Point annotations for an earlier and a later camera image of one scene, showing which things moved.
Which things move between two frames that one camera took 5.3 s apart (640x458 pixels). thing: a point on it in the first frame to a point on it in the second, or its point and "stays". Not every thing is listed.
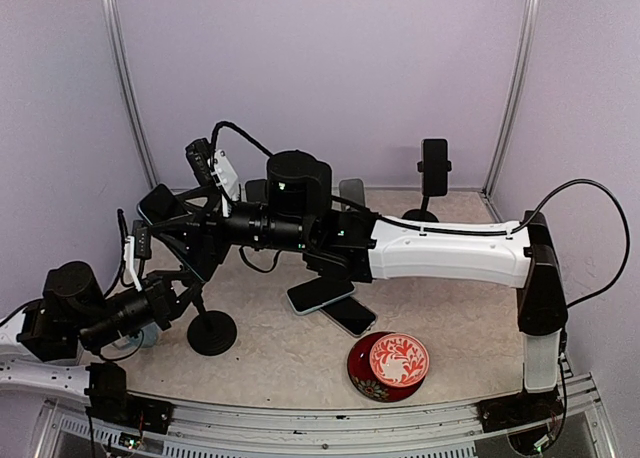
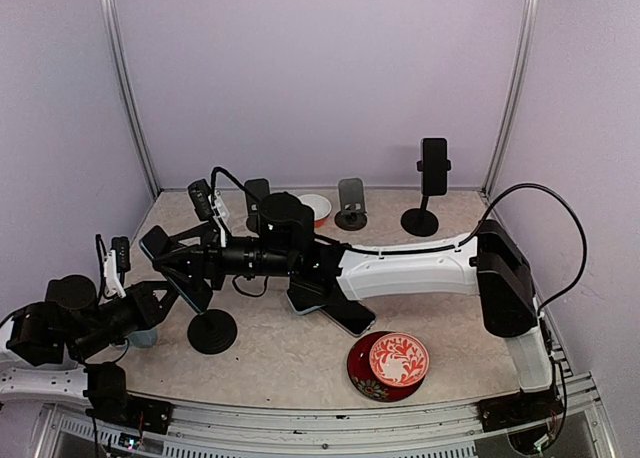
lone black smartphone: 182,231 to 198,292
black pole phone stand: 209,332 stays
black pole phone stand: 424,214 stays
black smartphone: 435,167 stays
